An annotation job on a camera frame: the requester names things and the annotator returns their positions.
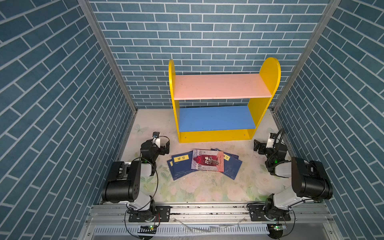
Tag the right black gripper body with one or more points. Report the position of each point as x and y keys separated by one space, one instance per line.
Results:
x=260 y=146

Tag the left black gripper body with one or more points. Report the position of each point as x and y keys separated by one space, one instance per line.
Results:
x=163 y=146

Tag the navy book paw print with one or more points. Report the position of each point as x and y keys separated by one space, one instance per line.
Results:
x=182 y=164

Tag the pink red cover book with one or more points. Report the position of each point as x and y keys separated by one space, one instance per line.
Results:
x=207 y=160

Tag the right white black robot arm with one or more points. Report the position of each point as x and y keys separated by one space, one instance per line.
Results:
x=309 y=180

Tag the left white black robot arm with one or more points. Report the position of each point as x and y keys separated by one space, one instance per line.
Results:
x=123 y=182

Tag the navy book bottom left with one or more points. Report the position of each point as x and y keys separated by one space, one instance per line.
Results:
x=170 y=165

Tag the navy book under right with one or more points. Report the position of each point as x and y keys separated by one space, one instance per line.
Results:
x=229 y=154

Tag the navy book top right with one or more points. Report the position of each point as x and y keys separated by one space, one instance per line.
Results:
x=231 y=166

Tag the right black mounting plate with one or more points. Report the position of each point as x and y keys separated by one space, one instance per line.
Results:
x=259 y=213

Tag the black mounting plate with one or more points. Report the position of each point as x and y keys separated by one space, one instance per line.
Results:
x=259 y=213
x=161 y=213

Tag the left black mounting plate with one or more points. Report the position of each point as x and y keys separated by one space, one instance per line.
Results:
x=161 y=213

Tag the right green circuit board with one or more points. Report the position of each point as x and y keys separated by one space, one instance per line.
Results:
x=275 y=231

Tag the green circuit board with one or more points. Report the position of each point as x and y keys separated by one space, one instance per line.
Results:
x=275 y=231
x=147 y=230

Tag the yellow pink blue bookshelf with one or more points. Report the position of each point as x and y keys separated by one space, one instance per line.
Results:
x=223 y=123

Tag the left green circuit board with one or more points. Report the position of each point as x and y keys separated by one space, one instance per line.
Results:
x=147 y=230

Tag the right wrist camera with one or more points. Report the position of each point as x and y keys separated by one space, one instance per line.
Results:
x=271 y=140

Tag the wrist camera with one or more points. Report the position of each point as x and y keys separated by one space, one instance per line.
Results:
x=271 y=140
x=156 y=138

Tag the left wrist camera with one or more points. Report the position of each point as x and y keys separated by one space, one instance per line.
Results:
x=156 y=138

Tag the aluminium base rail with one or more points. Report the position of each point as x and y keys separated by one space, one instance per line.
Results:
x=311 y=221

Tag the white slotted cable duct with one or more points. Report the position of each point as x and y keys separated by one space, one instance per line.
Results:
x=182 y=231

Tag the left aluminium corner post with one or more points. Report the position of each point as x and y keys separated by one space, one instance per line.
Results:
x=92 y=20

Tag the aluminium corner post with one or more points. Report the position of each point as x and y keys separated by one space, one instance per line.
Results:
x=325 y=18
x=92 y=20

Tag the right aluminium corner post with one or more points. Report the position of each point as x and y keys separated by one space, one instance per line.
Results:
x=325 y=18

